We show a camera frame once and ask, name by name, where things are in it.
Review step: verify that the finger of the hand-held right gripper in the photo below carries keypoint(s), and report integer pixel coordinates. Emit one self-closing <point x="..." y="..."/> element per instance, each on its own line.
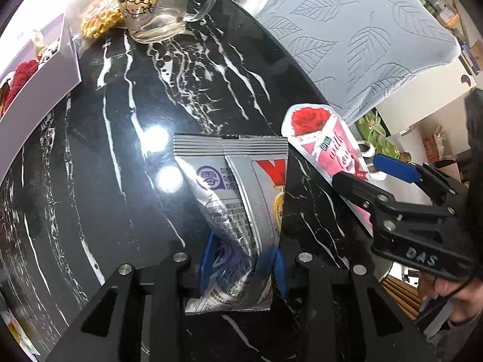
<point x="358" y="192"/>
<point x="392" y="167"/>

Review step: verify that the lavender gift box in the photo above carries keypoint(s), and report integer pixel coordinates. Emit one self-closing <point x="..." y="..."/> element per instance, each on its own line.
<point x="45" y="94"/>

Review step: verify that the cluttered wall shelf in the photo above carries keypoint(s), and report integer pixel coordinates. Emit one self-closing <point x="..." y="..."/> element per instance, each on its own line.
<point x="441" y="0"/>

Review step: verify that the person's right hand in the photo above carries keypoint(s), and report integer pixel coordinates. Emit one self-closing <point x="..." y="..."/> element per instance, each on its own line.
<point x="460" y="301"/>

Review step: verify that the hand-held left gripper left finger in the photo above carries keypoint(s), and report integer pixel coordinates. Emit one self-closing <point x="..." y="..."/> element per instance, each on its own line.
<point x="207" y="256"/>

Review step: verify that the green slipper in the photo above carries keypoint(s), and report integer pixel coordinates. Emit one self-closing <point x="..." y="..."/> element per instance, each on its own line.
<point x="371" y="128"/>
<point x="390" y="149"/>

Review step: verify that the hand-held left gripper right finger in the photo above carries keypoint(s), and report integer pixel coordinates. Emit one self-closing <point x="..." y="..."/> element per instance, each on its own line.
<point x="281" y="275"/>

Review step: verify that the dark red fluffy plush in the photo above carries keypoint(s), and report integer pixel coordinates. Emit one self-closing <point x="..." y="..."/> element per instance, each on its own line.
<point x="22" y="79"/>

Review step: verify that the silver snack packet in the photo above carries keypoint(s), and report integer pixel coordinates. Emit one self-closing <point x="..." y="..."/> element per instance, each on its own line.
<point x="241" y="196"/>

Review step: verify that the clear glass mug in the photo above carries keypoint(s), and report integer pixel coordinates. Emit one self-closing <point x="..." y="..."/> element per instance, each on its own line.
<point x="158" y="26"/>

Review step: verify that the pink rose packet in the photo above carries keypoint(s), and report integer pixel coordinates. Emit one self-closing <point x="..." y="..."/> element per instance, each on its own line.
<point x="324" y="147"/>

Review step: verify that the chair with leaf-pattern grey cover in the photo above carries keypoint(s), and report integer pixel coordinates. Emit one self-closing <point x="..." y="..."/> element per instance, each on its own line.
<point x="358" y="37"/>

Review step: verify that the white cabinet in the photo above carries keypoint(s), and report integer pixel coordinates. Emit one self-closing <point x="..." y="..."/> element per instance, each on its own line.
<point x="426" y="98"/>

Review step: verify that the clear bag of waffles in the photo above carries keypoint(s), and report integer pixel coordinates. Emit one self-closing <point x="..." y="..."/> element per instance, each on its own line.
<point x="100" y="22"/>

